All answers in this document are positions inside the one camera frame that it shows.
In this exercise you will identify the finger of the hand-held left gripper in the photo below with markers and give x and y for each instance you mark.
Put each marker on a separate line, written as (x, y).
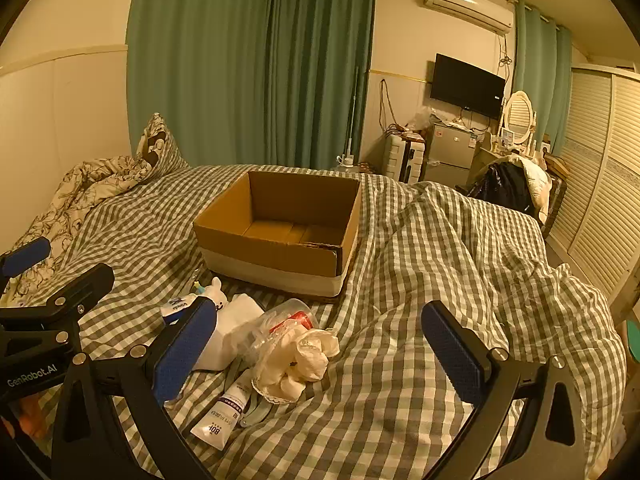
(90, 282)
(25, 257)

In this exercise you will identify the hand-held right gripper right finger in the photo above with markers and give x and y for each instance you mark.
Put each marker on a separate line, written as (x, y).
(452, 355)

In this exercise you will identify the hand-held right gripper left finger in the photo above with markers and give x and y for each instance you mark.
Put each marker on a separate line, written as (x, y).
(182, 350)

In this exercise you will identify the white sock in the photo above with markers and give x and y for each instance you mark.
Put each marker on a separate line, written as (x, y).
(235, 322)

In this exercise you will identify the white cream tube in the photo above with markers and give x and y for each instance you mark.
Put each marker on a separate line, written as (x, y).
(222, 407)

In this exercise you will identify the grey-green band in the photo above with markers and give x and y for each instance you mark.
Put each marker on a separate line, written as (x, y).
(255, 410)

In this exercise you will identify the clear plastic cup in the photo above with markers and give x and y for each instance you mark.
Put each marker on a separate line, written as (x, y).
(282, 312)

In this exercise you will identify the white lace cloth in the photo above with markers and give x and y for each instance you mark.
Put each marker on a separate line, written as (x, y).
(300, 360)

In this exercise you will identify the brown cardboard box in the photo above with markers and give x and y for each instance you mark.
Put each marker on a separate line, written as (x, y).
(280, 260)

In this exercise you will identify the checked blanket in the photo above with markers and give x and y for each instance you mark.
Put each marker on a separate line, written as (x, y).
(410, 285)

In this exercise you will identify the floral duvet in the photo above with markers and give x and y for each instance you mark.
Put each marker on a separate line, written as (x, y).
(75, 185)

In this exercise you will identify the checked floral pillow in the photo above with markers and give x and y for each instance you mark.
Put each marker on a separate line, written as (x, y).
(160, 142)

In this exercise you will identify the teal bin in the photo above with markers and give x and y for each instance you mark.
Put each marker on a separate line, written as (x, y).
(631, 340)

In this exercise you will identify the white jacket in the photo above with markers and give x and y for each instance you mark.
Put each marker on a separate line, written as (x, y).
(535, 180)

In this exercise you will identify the silver fridge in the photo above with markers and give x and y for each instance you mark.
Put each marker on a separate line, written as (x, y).
(450, 155)

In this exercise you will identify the white suitcase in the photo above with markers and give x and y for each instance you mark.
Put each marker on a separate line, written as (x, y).
(402, 157)

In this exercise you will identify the dressing table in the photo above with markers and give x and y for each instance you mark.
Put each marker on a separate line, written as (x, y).
(484, 152)

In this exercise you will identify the clear water bottle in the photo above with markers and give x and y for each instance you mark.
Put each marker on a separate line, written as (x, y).
(346, 161)

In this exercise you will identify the white louvered wardrobe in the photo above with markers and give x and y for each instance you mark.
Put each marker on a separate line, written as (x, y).
(600, 175)

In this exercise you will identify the clear plastic bag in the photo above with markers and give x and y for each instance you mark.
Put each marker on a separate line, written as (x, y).
(419, 119)

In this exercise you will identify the white oval mirror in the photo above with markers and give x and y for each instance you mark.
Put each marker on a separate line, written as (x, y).
(520, 115)

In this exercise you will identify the mop pole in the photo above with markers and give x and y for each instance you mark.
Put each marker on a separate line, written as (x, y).
(353, 110)

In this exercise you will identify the wide green curtain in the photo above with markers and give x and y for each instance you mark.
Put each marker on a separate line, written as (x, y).
(240, 60)

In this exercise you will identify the black television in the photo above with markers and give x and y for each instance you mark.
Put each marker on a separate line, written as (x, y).
(467, 85)

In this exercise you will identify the narrow green curtain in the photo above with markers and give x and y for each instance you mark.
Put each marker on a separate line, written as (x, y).
(542, 85)

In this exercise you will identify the white air conditioner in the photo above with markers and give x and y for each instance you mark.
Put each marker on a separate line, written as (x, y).
(470, 7)

